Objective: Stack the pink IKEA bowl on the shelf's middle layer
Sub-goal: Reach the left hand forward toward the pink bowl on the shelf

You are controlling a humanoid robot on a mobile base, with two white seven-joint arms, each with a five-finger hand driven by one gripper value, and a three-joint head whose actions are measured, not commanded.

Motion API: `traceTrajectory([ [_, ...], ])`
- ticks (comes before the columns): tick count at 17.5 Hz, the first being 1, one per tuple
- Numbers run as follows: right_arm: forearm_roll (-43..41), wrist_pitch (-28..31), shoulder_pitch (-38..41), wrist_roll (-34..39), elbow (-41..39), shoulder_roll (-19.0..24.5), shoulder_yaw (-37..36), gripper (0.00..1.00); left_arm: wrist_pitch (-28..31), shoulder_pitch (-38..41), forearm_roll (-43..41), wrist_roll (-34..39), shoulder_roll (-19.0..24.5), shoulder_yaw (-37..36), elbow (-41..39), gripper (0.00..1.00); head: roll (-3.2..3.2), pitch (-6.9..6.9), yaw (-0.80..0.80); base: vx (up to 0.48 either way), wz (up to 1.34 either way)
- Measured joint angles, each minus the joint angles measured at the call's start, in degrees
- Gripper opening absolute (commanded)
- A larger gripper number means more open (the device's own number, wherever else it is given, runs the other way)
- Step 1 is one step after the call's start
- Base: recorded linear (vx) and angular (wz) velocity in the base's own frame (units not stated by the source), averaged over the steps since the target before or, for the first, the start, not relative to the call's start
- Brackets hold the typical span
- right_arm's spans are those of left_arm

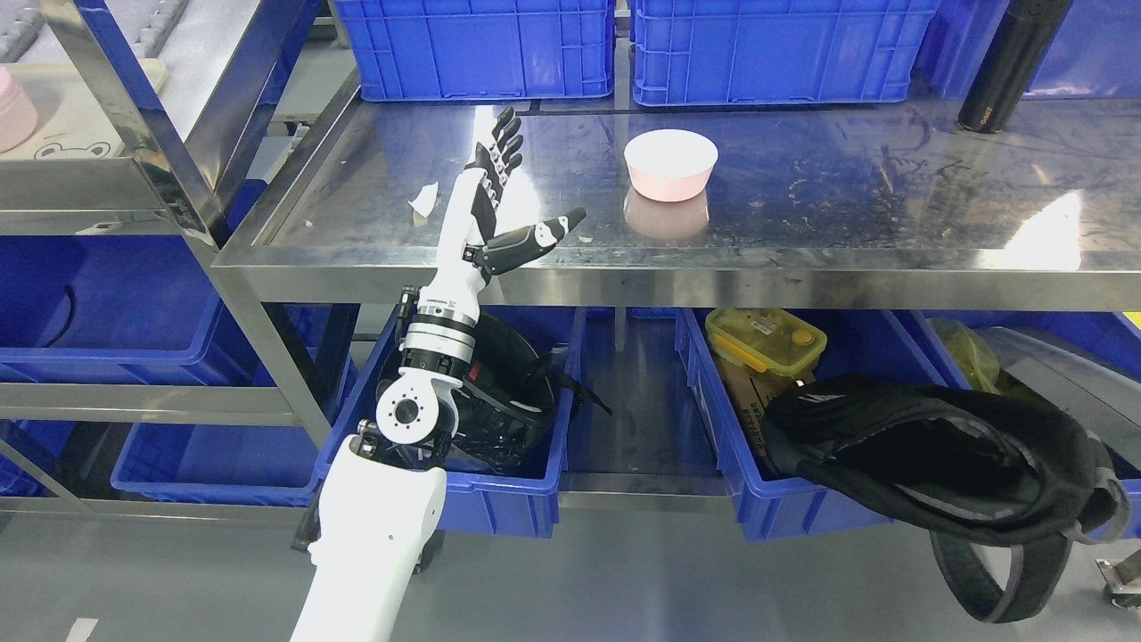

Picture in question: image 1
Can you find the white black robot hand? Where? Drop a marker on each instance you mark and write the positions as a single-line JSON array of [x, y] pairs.
[[471, 251]]

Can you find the pink bowl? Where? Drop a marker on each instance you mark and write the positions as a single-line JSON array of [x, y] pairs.
[[670, 165]]

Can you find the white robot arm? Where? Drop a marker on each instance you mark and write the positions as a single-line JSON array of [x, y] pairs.
[[376, 518]]

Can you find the steel shelf rack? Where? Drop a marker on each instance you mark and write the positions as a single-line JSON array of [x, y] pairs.
[[191, 87]]

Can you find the white paper scrap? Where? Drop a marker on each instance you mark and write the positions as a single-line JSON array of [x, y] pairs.
[[424, 202]]

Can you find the blue crate upper left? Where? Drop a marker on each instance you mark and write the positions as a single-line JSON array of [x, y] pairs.
[[447, 51]]

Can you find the blue crate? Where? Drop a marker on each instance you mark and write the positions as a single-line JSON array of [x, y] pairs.
[[447, 51], [1095, 53], [733, 53]]

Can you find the blue bin with helmet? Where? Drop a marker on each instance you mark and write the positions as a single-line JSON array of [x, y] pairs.
[[525, 505]]

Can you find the blue crate upper right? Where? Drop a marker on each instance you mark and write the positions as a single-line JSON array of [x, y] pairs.
[[733, 53]]

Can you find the yellow lunch box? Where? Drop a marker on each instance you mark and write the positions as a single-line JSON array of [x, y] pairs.
[[767, 341]]

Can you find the blue bin lower rack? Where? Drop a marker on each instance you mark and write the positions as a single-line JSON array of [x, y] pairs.
[[218, 464]]

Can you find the blue bin on rack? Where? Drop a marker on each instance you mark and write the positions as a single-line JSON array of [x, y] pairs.
[[115, 309]]

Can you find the beige tray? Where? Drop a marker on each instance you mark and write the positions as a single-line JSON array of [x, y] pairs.
[[70, 122]]

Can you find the steel table cart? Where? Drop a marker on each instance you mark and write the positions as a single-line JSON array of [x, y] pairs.
[[884, 206]]

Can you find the blue bin with bag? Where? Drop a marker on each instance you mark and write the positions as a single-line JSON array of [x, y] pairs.
[[893, 345]]

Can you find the stacked pink bowls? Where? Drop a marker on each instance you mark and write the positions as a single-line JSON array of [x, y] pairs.
[[19, 115]]

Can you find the black thermos bottle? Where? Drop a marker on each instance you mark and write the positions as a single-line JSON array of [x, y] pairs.
[[1013, 58]]

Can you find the blue crate far right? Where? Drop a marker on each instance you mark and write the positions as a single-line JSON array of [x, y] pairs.
[[1095, 53]]

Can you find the black bag with straps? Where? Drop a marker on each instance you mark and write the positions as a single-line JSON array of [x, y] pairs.
[[1004, 486]]

